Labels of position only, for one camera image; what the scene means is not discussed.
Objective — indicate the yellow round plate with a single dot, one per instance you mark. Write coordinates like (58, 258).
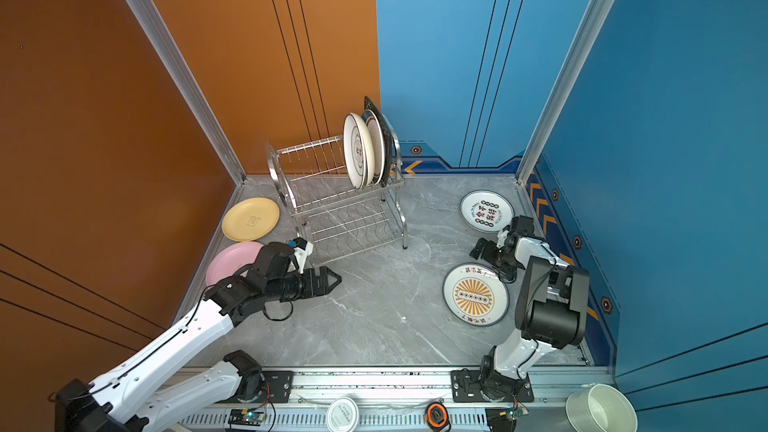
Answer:
(250, 219)

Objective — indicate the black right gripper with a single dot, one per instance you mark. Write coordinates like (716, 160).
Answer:
(479, 249)

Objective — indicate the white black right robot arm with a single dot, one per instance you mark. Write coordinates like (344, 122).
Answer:
(550, 311)

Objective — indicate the white bucket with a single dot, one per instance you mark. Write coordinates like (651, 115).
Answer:
(601, 408)

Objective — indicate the cream round plate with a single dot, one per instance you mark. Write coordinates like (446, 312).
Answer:
(367, 148)

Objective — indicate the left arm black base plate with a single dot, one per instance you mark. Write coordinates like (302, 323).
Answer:
(272, 386)

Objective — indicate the white round lid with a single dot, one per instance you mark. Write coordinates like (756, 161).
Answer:
(342, 415)

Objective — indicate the pink round plate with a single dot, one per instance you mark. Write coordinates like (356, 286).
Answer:
(229, 260)

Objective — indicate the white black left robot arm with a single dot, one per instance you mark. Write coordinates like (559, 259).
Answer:
(134, 395)

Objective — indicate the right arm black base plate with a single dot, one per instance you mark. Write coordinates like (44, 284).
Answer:
(469, 386)

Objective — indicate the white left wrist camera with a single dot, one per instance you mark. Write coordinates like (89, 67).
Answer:
(302, 250)

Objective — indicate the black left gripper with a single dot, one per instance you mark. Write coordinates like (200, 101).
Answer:
(323, 280)

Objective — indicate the white plate green red rim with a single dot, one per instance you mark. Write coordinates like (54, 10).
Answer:
(377, 141)

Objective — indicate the white plate black characters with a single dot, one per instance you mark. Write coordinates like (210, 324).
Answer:
(486, 211)

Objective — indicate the green circuit board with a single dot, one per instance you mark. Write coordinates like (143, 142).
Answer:
(246, 419)

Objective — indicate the black floral square plate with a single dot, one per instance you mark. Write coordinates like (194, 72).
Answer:
(392, 157)

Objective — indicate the orange black tape measure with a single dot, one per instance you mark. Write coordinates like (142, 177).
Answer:
(437, 417)

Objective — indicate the steel wire dish rack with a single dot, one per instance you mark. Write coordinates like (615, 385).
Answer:
(327, 210)

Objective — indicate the white plate orange sunburst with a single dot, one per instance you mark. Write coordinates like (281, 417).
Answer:
(475, 295)

